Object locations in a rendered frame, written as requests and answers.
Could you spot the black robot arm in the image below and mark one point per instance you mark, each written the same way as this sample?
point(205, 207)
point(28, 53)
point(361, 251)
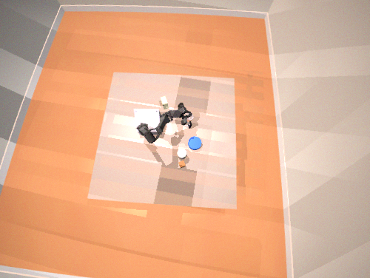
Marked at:
point(142, 128)

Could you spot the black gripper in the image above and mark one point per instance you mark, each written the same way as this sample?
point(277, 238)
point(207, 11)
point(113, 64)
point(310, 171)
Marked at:
point(184, 118)

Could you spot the small orange block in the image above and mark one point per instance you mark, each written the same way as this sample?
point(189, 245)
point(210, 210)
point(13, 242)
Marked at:
point(182, 164)

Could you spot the blue round disc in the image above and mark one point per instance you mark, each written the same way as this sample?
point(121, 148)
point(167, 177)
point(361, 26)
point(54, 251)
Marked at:
point(194, 143)

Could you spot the grey cylinder with white top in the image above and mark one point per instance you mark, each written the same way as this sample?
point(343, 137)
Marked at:
point(181, 154)

